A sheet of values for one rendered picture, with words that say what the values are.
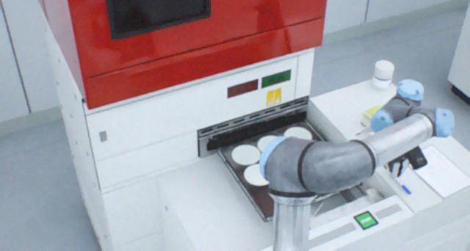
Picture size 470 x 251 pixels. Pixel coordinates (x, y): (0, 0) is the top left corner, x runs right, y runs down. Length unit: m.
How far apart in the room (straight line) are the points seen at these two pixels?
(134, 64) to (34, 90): 1.90
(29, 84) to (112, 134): 1.67
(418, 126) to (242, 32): 0.63
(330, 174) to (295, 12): 0.74
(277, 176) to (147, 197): 0.89
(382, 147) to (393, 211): 0.52
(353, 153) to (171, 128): 0.84
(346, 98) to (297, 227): 0.93
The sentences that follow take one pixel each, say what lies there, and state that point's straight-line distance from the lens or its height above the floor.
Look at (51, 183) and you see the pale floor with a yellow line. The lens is 3.34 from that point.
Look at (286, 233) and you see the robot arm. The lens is 1.40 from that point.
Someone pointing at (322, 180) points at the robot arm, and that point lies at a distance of 1.30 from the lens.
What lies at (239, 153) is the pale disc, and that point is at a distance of 2.06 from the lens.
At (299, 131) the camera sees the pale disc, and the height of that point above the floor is 0.90.
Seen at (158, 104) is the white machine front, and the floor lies 1.13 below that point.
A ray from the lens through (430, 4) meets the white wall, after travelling 4.82.
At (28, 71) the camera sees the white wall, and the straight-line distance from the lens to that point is 3.50.
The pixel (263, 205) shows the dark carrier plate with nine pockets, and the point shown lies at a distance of 1.90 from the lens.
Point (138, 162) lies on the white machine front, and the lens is 2.04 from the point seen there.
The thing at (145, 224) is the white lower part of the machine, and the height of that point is 0.59.
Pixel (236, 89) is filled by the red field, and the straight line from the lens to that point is 2.01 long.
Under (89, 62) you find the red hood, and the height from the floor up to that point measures 1.39.
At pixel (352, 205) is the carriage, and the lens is 1.96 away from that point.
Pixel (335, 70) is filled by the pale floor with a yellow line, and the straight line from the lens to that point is 4.06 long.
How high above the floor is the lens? 2.33
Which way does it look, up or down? 40 degrees down
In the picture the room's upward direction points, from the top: 1 degrees clockwise
